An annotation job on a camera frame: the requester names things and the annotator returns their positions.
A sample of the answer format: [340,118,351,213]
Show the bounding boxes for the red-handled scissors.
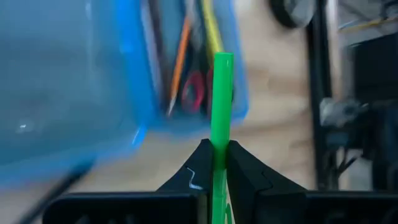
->
[180,18,219,116]

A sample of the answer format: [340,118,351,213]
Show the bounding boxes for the thin black pen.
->
[17,159,96,224]

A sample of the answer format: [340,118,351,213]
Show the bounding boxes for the yellow pen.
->
[200,0,225,56]

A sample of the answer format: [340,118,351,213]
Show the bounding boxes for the blue translucent plastic supply box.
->
[0,0,250,191]

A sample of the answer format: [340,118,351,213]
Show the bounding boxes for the orange pencil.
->
[165,16,192,118]

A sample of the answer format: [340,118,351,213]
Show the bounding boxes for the black marker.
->
[147,0,170,107]

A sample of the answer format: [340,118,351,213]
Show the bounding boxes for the yellow cable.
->
[338,14,398,34]

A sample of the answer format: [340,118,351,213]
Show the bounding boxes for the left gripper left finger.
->
[42,138,215,224]

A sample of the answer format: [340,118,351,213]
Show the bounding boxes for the green marker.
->
[209,52,235,224]

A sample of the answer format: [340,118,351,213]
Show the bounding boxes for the grey side desk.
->
[336,0,398,47]

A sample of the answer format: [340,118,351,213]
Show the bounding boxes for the black aluminium table frame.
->
[305,0,336,191]

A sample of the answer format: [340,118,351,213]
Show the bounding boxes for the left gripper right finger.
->
[226,139,398,224]

